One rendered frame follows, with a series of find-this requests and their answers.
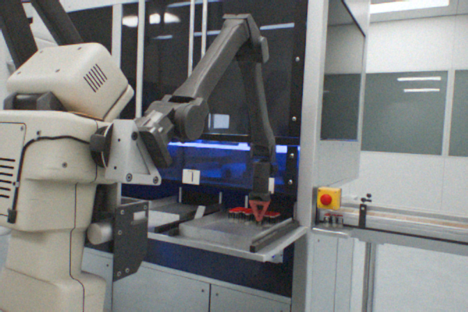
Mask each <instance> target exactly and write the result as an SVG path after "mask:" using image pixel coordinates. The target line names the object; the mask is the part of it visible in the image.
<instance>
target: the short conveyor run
mask: <svg viewBox="0 0 468 312"><path fill-rule="evenodd" d="M366 197H368V199H367V198H365V197H361V201H355V200H348V199H341V207H340V208H339V209H337V210H330V209H324V208H323V209H319V211H318V224H320V223H321V224H323V223H324V217H325V214H326V213H330V214H331V216H330V217H332V214H337V218H338V215H343V226H346V227H351V228H354V233H353V234H352V235H351V236H350V237H355V238H359V239H364V240H371V241H374V242H382V243H387V244H396V245H401V246H406V247H415V248H419V249H424V250H428V251H438V252H443V253H448V254H457V255H462V256H466V257H468V214H463V213H456V212H444V211H437V210H431V209H425V208H411V207H405V206H398V205H386V204H380V203H372V199H370V198H371V197H372V194H366ZM344 207H345V208H344ZM355 208H357V209H355ZM379 211H381V212H379ZM409 215H410V216H409ZM415 216H416V217H415ZM426 217H427V218H426ZM433 218H434V219H433ZM450 220H451V221H450ZM456 221H458V222H456ZM462 222H464V223H462Z"/></svg>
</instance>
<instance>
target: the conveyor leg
mask: <svg viewBox="0 0 468 312"><path fill-rule="evenodd" d="M359 241H364V242H365V247H366V249H364V254H365V261H364V283H363V295H362V307H361V312H375V303H376V292H377V271H378V259H379V248H380V244H381V245H384V243H382V242H374V241H371V240H364V239H359Z"/></svg>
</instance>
